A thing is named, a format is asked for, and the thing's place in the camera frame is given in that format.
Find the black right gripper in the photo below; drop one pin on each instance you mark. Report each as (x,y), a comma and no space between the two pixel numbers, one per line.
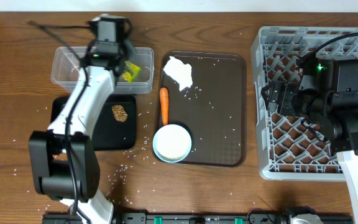
(278,98)

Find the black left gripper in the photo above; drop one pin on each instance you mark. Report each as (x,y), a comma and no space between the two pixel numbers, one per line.
(119,66)

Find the foil snack wrapper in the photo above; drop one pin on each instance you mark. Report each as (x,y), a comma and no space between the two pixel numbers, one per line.
(131,71)

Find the brown food scrap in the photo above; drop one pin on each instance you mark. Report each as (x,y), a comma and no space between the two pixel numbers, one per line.
(119,113)

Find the orange carrot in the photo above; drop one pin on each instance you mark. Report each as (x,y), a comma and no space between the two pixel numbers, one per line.
(164,105)

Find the white napkin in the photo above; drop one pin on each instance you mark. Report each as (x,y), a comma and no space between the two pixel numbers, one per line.
(180,72)

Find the light blue rice bowl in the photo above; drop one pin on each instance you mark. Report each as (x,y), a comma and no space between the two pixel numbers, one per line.
(172,143)

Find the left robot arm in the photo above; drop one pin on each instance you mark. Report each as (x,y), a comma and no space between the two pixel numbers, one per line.
(64,164)

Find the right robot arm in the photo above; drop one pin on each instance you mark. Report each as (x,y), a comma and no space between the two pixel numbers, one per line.
(327,95)

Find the grey dishwasher rack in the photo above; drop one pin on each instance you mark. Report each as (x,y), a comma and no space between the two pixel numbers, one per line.
(286,150)

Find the clear plastic bin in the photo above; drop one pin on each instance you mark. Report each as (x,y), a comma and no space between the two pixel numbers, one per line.
(65,70)

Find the brown serving tray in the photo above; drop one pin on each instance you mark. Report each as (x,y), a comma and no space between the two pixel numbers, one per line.
(212,109)

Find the black plastic bin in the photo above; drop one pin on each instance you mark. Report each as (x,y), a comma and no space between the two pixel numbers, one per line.
(109,133)

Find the black rail at table edge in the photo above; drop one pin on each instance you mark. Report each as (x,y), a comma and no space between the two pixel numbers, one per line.
(141,218)

